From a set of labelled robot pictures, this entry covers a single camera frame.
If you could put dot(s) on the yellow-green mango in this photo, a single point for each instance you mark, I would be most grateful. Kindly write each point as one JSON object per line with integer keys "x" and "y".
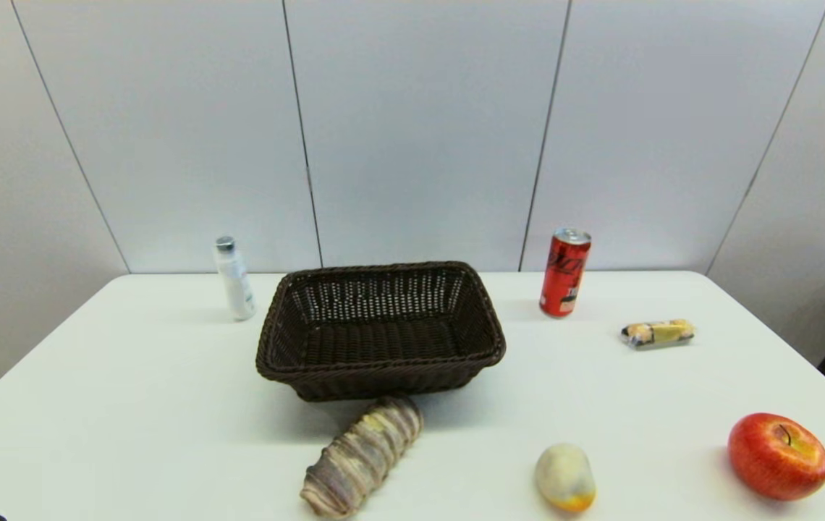
{"x": 564, "y": 477}

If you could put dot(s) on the red apple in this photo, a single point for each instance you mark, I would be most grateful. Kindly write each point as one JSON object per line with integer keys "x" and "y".
{"x": 774, "y": 456}

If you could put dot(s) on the dark brown wicker basket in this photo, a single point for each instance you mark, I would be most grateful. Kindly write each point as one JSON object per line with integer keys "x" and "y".
{"x": 383, "y": 378}

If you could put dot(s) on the long twisted marbled bread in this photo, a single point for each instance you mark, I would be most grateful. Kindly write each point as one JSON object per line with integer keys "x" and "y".
{"x": 362, "y": 456}

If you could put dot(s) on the white bottle with silver cap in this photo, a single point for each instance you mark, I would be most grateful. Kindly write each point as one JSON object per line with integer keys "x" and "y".
{"x": 237, "y": 286}

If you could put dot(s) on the red soda can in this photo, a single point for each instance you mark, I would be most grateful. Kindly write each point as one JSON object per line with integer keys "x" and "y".
{"x": 564, "y": 275}

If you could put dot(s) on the yellow wrapped snack packet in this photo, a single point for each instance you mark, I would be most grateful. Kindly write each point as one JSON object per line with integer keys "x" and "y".
{"x": 662, "y": 333}

